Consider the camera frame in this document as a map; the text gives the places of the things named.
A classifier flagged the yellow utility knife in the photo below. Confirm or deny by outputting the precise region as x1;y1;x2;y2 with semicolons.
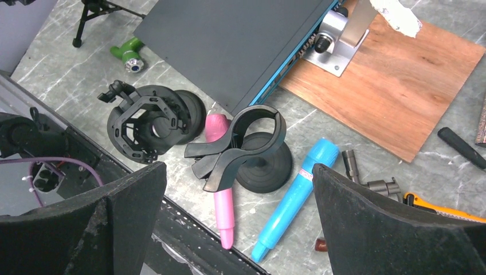
402;192;485;223

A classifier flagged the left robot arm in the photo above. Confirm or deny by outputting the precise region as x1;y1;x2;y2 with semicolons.
1;107;69;158

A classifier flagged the black base frame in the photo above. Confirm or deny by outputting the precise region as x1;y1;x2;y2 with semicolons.
1;75;265;274

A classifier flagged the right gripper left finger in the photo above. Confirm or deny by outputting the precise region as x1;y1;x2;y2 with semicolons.
1;162;167;274

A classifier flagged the grey metal pipe fitting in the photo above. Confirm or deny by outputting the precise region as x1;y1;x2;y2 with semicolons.
342;149;403;204

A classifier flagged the brown pipe fitting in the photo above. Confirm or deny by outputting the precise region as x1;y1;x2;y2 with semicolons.
314;238;328;252

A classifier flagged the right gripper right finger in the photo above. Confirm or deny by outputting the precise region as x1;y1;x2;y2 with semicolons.
312;164;485;274

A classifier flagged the metal bracket fixture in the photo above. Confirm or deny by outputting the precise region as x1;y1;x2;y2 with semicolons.
301;0;423;78

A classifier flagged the blue microphone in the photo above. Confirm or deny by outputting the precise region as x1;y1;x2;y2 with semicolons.
251;138;339;262

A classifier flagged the black shock mount stand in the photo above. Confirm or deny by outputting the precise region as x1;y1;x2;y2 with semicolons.
97;80;206;164

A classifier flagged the black clip microphone stand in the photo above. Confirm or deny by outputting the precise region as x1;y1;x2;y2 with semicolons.
184;105;293;194

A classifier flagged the green pipe fitting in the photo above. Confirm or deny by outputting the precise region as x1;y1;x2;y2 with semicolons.
109;37;144;73

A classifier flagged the black flat box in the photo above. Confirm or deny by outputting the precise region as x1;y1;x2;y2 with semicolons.
134;1;336;114

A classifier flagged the wooden board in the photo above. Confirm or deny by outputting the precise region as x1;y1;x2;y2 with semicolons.
280;16;485;162

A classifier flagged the black handled hammer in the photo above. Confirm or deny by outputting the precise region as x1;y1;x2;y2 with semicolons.
437;127;485;170

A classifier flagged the black tripod microphone stand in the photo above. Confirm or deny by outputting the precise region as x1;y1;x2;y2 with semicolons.
72;0;147;48

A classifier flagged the silver mesh glitter microphone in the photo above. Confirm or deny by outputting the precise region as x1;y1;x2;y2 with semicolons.
475;100;486;148

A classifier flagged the pink microphone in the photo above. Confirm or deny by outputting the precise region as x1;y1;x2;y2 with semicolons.
205;113;236;250

